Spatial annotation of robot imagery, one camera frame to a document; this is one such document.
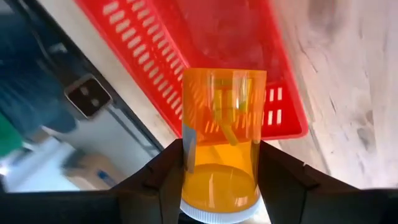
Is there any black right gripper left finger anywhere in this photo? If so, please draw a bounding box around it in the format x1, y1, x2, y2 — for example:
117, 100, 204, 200
111, 138, 185, 224

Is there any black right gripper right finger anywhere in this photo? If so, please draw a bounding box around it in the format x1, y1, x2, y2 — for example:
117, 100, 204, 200
258, 140, 358, 224

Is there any orange pill bottle white cap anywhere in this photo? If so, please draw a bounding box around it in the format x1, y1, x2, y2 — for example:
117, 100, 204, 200
179, 67, 267, 224

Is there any red plastic basket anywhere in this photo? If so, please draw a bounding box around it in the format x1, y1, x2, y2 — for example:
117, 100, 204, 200
74, 0, 309, 141

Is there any brown cardboard box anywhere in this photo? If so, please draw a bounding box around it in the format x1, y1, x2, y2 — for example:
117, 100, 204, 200
63, 152, 127, 191

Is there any white panel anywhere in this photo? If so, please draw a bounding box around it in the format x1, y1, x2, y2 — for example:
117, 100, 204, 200
0, 136, 81, 192

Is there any person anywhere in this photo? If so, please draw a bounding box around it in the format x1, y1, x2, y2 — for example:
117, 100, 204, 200
0, 12, 78, 158

